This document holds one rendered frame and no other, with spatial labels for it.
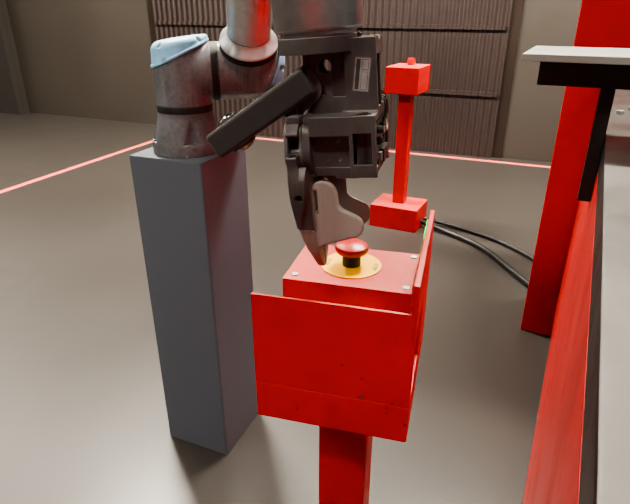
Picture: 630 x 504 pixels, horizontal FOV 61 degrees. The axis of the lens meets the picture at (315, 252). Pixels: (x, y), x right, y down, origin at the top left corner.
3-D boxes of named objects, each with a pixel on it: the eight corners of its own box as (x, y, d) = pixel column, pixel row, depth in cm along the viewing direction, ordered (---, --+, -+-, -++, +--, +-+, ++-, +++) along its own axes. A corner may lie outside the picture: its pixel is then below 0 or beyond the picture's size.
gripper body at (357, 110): (376, 186, 45) (371, 33, 41) (280, 187, 48) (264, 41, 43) (389, 163, 52) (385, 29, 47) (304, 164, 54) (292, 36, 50)
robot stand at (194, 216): (169, 436, 146) (128, 155, 113) (206, 395, 161) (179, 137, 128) (227, 455, 139) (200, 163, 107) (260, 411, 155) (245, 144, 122)
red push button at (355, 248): (338, 260, 67) (339, 234, 65) (370, 264, 66) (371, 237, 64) (331, 274, 63) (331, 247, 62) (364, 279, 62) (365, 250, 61)
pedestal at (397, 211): (382, 213, 301) (390, 56, 266) (425, 220, 291) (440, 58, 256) (369, 225, 285) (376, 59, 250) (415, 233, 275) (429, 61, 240)
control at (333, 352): (307, 319, 76) (307, 198, 68) (422, 336, 72) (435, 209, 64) (257, 414, 58) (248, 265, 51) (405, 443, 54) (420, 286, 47)
